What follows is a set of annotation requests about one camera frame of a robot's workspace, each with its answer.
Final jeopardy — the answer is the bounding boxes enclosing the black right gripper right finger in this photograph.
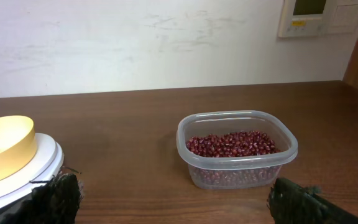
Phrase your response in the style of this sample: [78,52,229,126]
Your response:
[267,177,358,224]

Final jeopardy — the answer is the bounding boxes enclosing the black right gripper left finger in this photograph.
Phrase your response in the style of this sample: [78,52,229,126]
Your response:
[0,173,83,224]

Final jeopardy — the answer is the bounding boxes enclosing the white digital kitchen scale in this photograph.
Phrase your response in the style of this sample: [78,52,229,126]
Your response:
[0,133,64,208]

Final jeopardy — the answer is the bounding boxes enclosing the yellow plastic bowl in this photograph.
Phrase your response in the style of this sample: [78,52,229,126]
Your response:
[0,115,37,180]

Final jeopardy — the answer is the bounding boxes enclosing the red beans in container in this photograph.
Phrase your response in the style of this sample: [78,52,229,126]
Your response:
[185,131,281,157]

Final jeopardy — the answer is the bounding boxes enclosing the clear plastic container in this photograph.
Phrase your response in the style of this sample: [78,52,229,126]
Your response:
[176,110,298,190]

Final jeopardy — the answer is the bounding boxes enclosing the white wall control panel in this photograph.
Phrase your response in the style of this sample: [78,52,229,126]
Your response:
[278,0,358,38]

